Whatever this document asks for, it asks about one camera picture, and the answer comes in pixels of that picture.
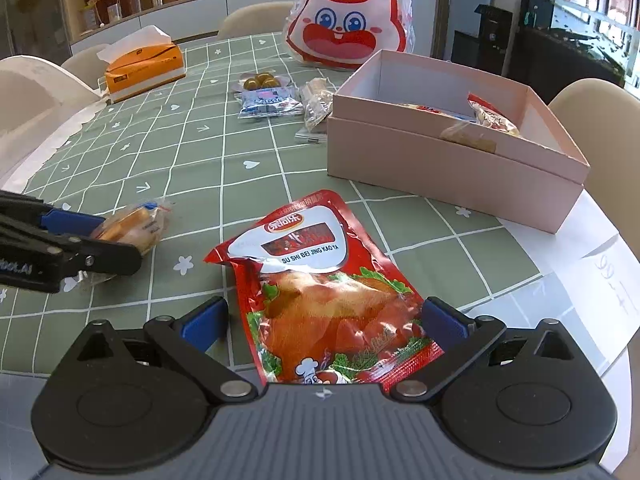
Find packaged round bread bun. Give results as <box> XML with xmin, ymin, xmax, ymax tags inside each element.
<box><xmin>91</xmin><ymin>200</ymin><xmax>172</xmax><ymax>256</ymax></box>

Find red roast chicken packet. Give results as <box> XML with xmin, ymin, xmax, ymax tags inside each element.
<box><xmin>205</xmin><ymin>190</ymin><xmax>442</xmax><ymax>389</ymax></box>

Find white red rice cracker packet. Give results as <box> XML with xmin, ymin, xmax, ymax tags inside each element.
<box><xmin>401</xmin><ymin>103</ymin><xmax>476</xmax><ymax>124</ymax></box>

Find yellow red ball snack bag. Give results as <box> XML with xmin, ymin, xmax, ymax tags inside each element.
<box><xmin>468</xmin><ymin>93</ymin><xmax>521</xmax><ymax>138</ymax></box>

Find blue white candy packet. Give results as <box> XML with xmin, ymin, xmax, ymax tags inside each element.
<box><xmin>238</xmin><ymin>87</ymin><xmax>304</xmax><ymax>119</ymax></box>

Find clear packet beige biscuits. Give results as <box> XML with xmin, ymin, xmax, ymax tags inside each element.
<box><xmin>295</xmin><ymin>78</ymin><xmax>334</xmax><ymax>143</ymax></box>

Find small clear candy packet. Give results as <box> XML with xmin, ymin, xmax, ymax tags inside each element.
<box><xmin>439</xmin><ymin>124</ymin><xmax>497</xmax><ymax>154</ymax></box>

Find purple packet green olives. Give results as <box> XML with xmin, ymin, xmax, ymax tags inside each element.
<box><xmin>239</xmin><ymin>72</ymin><xmax>290</xmax><ymax>91</ymax></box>

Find green checked tablecloth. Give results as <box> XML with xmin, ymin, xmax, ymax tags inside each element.
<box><xmin>1</xmin><ymin>34</ymin><xmax>539</xmax><ymax>376</ymax></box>

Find beige chair far left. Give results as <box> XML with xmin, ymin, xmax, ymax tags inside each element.
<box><xmin>61</xmin><ymin>44</ymin><xmax>108</xmax><ymax>89</ymax></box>

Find beige chair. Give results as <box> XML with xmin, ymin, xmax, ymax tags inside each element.
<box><xmin>61</xmin><ymin>44</ymin><xmax>108</xmax><ymax>89</ymax></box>
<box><xmin>549</xmin><ymin>79</ymin><xmax>639</xmax><ymax>282</ymax></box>
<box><xmin>217</xmin><ymin>1</ymin><xmax>294</xmax><ymax>39</ymax></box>

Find orange tissue box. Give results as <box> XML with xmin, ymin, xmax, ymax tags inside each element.
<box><xmin>96</xmin><ymin>25</ymin><xmax>186</xmax><ymax>103</ymax></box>

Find pink cardboard box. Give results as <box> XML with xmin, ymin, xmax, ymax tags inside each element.
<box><xmin>326</xmin><ymin>50</ymin><xmax>590</xmax><ymax>233</ymax></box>

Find beige chair right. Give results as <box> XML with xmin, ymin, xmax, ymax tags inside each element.
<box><xmin>549</xmin><ymin>79</ymin><xmax>639</xmax><ymax>282</ymax></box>

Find beige chair far middle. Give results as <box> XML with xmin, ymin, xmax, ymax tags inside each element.
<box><xmin>217</xmin><ymin>1</ymin><xmax>294</xmax><ymax>39</ymax></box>

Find black aquarium cabinet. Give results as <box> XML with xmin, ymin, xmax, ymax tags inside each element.
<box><xmin>442</xmin><ymin>0</ymin><xmax>639</xmax><ymax>102</ymax></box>

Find red white rabbit plush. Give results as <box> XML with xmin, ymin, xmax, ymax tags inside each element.
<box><xmin>283</xmin><ymin>0</ymin><xmax>414</xmax><ymax>68</ymax></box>

